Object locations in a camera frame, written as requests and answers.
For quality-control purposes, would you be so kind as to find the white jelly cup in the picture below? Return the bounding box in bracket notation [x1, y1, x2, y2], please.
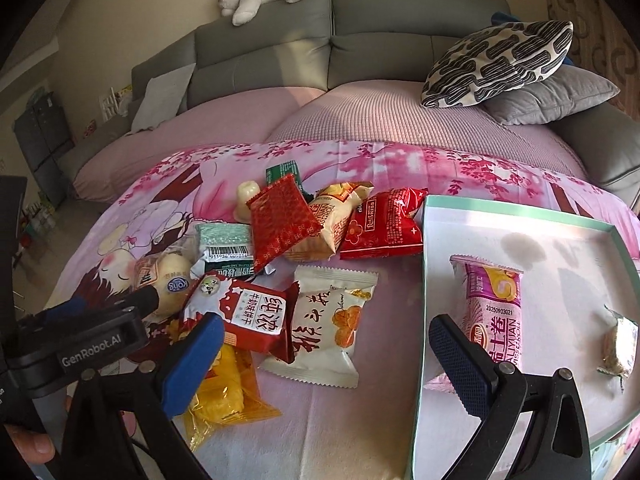
[234, 181, 262, 224]

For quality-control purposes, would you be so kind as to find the clear round bun packet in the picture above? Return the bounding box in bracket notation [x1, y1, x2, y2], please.
[131, 252, 194, 322]

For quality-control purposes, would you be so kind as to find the teal cardboard box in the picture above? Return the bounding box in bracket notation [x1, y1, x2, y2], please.
[410, 194, 640, 480]

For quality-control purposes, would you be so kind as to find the small wrapped candy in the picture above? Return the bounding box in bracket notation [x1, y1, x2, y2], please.
[596, 305, 640, 393]

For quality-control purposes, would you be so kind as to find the black white patterned pillow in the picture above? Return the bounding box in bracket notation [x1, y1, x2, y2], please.
[421, 20, 575, 110]

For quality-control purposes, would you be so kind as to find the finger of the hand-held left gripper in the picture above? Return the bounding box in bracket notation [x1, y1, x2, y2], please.
[42, 286, 161, 323]

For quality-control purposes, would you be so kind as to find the patterned beige curtain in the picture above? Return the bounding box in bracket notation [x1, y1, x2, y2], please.
[542, 0, 640, 77]

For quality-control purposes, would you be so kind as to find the white orange print packet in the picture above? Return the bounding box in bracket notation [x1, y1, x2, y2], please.
[257, 265, 380, 390]

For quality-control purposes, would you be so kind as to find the red flower print packet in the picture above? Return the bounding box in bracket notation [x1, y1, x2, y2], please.
[340, 187, 430, 261]

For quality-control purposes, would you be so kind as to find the red gold patterned packet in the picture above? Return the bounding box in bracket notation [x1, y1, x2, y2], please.
[247, 174, 323, 272]

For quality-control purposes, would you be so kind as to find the red white biscuit packet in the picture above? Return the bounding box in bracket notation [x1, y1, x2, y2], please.
[179, 270, 301, 365]

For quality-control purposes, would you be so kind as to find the grey sofa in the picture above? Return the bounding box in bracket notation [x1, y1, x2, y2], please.
[60, 0, 640, 213]

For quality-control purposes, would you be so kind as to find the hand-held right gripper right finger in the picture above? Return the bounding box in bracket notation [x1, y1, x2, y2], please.
[428, 314, 594, 480]

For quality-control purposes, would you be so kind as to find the dark green snack packet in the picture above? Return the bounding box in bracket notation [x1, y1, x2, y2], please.
[265, 158, 314, 201]

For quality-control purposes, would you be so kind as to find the pink cake roll packet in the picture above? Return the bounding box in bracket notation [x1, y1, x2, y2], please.
[425, 254, 525, 395]

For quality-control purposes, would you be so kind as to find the light green barcode packet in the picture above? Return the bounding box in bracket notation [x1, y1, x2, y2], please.
[194, 222, 276, 277]

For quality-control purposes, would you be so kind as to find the beige cake roll packet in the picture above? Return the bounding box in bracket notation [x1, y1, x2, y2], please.
[286, 181, 376, 262]

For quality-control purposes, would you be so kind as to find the pink waffle blanket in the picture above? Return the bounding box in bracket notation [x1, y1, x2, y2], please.
[72, 80, 589, 206]

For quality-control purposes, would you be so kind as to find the dark cabinet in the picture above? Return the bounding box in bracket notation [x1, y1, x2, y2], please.
[12, 91, 76, 211]

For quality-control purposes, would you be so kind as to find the printed pink cartoon blanket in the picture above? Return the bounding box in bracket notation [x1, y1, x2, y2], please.
[45, 137, 640, 480]

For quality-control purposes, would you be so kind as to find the yellow clear snack packet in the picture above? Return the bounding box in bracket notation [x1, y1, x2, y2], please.
[182, 342, 284, 452]

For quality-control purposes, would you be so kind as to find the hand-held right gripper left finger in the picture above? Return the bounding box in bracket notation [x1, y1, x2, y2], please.
[60, 311, 226, 480]

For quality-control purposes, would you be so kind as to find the grey pillow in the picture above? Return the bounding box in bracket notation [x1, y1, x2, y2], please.
[482, 65, 621, 126]

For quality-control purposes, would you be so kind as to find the person's left hand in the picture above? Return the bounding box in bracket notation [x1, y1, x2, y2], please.
[1, 422, 57, 467]

